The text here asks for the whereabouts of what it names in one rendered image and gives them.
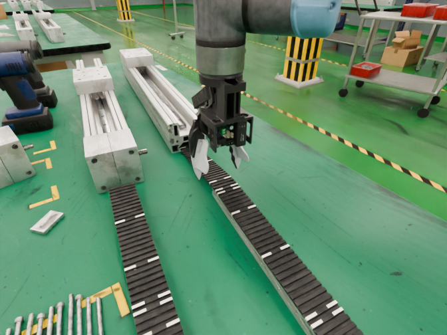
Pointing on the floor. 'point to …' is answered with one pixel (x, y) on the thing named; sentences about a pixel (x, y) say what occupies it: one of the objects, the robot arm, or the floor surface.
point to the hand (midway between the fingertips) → (217, 167)
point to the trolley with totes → (414, 13)
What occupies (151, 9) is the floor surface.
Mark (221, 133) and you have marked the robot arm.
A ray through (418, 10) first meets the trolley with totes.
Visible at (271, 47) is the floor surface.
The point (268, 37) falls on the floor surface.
